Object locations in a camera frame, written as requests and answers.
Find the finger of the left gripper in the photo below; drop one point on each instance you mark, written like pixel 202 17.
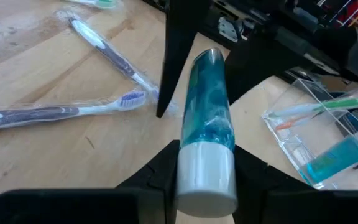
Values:
pixel 256 62
pixel 179 37

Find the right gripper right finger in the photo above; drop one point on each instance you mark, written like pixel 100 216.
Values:
pixel 250 193

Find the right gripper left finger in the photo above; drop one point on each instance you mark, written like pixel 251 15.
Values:
pixel 160 186

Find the purple toothbrush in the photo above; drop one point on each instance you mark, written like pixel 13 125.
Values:
pixel 113 56
pixel 42 113

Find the green toothbrush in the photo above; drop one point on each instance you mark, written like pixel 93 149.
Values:
pixel 104 3
pixel 337 104

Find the clear plastic bag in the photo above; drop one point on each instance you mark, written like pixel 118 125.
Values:
pixel 294 149

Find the black aluminium table frame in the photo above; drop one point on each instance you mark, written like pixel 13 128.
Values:
pixel 346 76

